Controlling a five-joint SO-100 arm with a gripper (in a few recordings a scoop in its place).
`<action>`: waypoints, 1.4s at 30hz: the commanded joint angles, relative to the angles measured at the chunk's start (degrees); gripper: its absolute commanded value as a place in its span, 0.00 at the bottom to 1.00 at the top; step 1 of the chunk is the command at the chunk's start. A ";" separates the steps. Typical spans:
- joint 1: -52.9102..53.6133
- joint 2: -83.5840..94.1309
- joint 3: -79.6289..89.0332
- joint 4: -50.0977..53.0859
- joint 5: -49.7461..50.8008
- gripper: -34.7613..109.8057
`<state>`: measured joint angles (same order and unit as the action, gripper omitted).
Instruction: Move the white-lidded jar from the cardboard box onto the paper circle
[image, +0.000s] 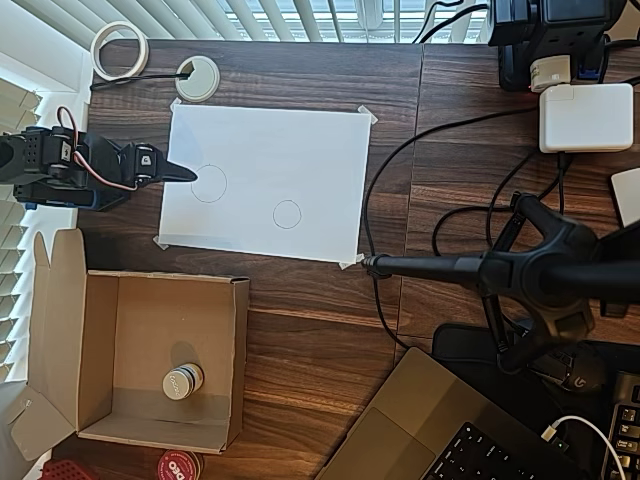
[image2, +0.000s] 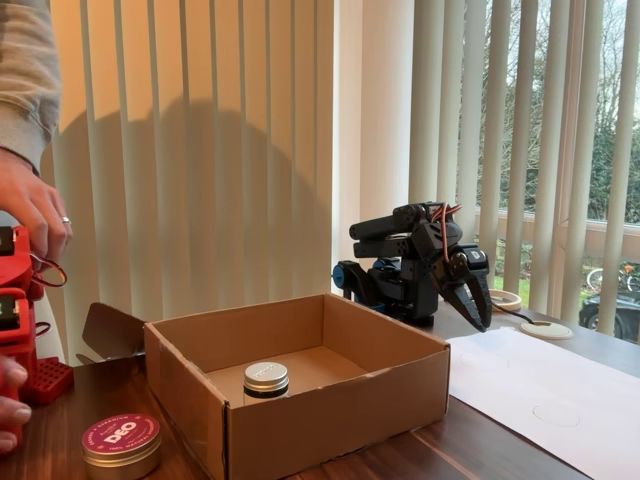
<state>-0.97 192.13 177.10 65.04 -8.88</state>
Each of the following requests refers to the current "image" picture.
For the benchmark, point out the grey laptop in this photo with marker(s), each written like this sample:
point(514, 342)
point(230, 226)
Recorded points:
point(405, 405)

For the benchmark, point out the small white plug adapter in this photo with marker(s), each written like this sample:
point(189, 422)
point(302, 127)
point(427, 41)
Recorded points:
point(550, 72)

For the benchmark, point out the blue plug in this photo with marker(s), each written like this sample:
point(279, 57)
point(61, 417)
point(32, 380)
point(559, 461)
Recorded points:
point(589, 67)

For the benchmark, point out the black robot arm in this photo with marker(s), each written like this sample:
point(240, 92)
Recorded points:
point(55, 160)

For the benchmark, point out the black tripod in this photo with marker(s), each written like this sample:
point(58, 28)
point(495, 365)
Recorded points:
point(550, 275)

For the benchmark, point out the white square power adapter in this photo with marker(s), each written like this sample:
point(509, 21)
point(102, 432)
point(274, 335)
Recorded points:
point(585, 117)

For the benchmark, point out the white vertical blinds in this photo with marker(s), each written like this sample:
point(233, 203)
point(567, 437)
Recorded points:
point(300, 20)
point(15, 250)

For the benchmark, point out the white round desk grommet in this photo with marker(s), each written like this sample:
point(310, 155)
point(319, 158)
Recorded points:
point(200, 91)

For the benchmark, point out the black keyboard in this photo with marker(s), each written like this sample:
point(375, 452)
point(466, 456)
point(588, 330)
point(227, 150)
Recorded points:
point(625, 425)

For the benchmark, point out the masking tape roll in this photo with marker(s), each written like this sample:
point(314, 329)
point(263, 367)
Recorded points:
point(96, 57)

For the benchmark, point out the white paper sheet with circles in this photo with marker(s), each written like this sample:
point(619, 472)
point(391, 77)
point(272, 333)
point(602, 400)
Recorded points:
point(275, 150)

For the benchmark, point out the black power strip tower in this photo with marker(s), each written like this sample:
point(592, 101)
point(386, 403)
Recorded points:
point(550, 25)

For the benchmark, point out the red deo tin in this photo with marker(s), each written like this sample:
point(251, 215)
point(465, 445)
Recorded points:
point(177, 467)

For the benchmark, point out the black mouse pad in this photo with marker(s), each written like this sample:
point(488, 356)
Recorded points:
point(460, 345)

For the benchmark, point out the black computer mouse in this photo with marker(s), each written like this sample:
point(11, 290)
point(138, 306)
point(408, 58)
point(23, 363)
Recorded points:
point(580, 377)

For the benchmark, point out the white flat device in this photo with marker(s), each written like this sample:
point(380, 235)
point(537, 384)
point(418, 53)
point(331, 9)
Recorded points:
point(627, 197)

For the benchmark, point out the open brown cardboard box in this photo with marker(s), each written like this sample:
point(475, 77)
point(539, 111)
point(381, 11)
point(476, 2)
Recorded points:
point(150, 325)

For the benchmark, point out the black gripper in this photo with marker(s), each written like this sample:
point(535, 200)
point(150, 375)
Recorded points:
point(144, 162)

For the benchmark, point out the piece of masking tape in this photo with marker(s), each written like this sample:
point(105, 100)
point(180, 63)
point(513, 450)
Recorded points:
point(350, 262)
point(161, 242)
point(367, 115)
point(176, 104)

